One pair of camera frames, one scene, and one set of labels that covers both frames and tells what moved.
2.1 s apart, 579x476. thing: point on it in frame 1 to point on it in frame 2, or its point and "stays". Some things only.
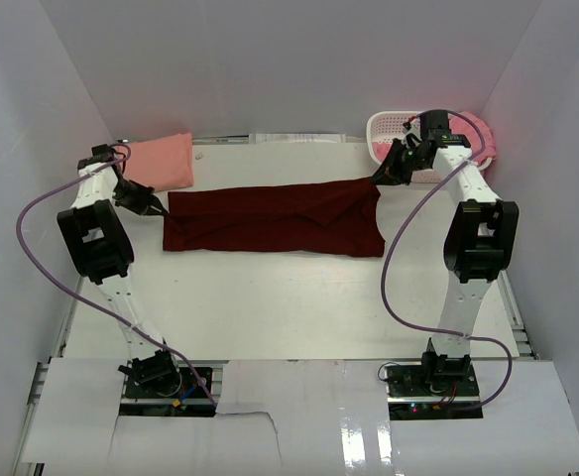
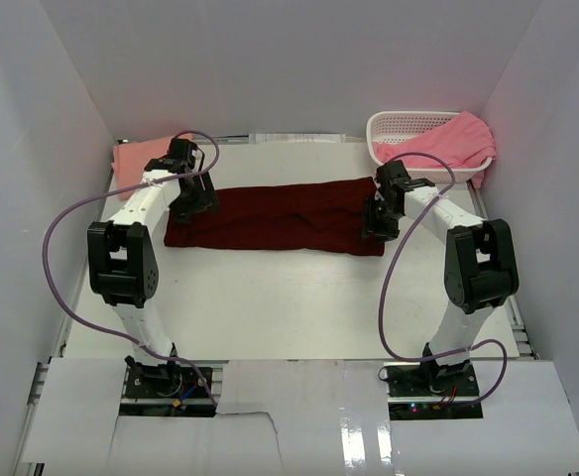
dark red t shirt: (337, 218) stays
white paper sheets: (296, 138) stays
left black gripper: (143, 206) to (205, 199)
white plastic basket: (387, 126) stays
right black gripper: (390, 173) to (370, 224)
